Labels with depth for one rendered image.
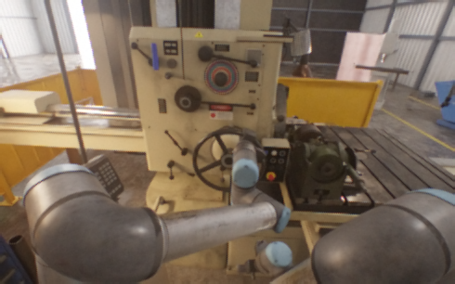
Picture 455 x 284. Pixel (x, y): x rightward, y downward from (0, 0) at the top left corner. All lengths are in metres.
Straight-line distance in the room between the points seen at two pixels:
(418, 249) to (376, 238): 0.05
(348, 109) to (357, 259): 3.87
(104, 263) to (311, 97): 3.74
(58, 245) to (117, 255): 0.07
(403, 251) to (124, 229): 0.38
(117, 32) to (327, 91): 3.06
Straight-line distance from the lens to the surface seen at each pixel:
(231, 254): 2.08
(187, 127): 1.31
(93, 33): 2.15
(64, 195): 0.42
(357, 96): 4.17
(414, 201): 0.47
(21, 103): 2.15
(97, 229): 0.37
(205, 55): 1.13
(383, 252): 0.39
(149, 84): 1.29
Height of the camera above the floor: 1.90
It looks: 27 degrees down
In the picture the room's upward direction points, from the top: 2 degrees clockwise
